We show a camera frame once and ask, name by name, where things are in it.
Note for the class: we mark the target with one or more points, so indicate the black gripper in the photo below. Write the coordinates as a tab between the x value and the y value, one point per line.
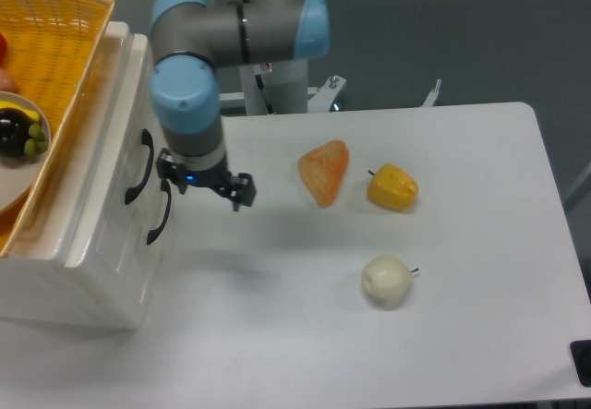
239	189

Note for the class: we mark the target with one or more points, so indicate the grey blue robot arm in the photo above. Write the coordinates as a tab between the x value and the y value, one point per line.
190	41

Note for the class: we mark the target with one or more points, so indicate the white drawer cabinet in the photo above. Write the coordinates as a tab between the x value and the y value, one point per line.
34	282

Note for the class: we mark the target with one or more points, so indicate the orange toy bread slice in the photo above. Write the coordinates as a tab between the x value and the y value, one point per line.
322	171

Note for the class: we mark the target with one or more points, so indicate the yellow toy banana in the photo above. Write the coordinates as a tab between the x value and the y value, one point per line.
34	115

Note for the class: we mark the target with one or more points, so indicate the yellow toy bell pepper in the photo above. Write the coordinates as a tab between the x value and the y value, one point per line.
392	188

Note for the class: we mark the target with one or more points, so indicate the white plate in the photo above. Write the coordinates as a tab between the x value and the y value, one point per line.
18	174

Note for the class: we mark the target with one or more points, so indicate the dark purple toy mangosteen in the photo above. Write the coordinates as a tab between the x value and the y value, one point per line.
22	135

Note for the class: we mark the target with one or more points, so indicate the white toy pear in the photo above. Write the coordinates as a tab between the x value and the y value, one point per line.
386	280

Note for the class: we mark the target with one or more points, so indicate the yellow woven basket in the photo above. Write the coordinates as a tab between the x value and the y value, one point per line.
51	48

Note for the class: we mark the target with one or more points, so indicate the pink toy peach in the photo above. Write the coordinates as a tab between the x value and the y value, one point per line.
7	82

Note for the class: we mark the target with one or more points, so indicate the red toy fruit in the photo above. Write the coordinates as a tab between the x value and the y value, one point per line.
3	47

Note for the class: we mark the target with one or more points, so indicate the black corner object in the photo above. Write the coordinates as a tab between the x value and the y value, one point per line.
581	354

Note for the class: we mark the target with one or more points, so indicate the black lower drawer handle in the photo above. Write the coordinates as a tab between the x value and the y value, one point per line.
164	213

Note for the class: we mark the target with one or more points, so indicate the white metal bracket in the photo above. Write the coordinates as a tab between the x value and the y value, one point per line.
433	95

